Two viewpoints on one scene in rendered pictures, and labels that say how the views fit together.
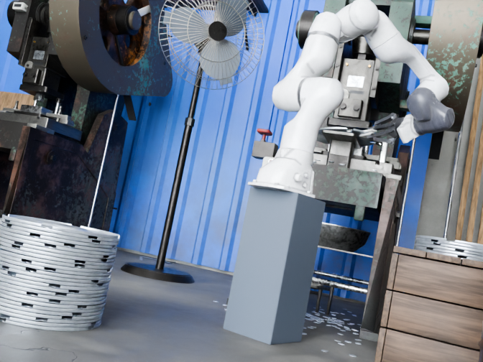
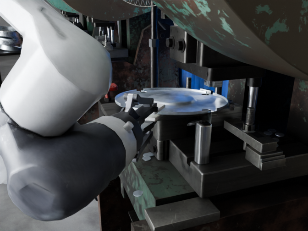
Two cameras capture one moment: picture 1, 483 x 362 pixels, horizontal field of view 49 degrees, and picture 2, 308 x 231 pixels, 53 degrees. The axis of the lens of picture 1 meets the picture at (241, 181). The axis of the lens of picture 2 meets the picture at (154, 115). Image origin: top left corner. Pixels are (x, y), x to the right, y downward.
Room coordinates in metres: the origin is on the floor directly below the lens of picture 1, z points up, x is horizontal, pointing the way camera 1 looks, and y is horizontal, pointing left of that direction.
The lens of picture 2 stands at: (1.76, -0.97, 1.03)
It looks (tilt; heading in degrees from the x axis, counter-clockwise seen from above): 20 degrees down; 52
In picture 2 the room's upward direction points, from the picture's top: straight up
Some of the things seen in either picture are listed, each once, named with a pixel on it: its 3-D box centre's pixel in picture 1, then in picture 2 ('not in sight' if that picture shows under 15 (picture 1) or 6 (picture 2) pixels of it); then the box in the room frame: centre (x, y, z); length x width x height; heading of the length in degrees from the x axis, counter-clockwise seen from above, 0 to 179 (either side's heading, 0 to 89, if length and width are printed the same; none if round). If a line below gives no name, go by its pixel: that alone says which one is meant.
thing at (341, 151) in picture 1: (339, 152); (153, 129); (2.22, -0.39, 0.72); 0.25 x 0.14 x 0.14; 161
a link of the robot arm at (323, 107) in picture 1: (313, 115); not in sight; (1.66, -0.18, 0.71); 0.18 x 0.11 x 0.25; 48
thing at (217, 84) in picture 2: not in sight; (212, 78); (2.38, -0.44, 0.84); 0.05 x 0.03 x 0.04; 71
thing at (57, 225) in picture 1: (62, 226); not in sight; (1.36, 0.43, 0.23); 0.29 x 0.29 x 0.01
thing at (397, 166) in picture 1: (383, 156); (250, 130); (2.33, -0.61, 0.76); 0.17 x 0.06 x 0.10; 71
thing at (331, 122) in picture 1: (349, 129); (217, 69); (2.39, -0.45, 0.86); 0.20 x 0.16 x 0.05; 71
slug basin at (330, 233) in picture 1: (330, 237); not in sight; (2.39, -0.45, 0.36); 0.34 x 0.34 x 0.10
